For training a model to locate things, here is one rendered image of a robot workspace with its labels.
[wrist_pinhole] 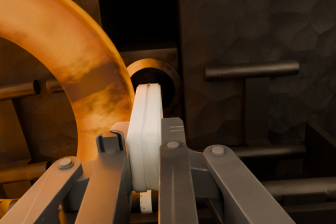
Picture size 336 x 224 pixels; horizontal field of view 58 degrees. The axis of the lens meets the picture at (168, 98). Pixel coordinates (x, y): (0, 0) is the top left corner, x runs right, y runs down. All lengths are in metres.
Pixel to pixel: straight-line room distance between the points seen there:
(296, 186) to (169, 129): 0.08
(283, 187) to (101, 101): 0.11
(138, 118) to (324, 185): 0.11
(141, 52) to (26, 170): 0.13
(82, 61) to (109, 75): 0.02
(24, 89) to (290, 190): 0.19
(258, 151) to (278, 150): 0.01
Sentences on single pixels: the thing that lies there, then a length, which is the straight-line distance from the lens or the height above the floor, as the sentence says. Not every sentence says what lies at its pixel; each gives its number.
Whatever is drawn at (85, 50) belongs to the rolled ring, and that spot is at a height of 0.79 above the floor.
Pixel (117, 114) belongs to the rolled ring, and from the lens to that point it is 0.17.
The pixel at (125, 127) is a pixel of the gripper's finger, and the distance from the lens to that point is 0.16.
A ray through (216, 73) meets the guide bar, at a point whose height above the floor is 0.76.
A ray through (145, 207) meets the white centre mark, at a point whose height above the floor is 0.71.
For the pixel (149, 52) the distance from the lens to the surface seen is 0.27.
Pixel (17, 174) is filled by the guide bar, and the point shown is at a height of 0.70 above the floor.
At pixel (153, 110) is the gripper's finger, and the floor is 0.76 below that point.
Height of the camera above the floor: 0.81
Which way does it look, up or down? 18 degrees down
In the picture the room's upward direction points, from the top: 4 degrees counter-clockwise
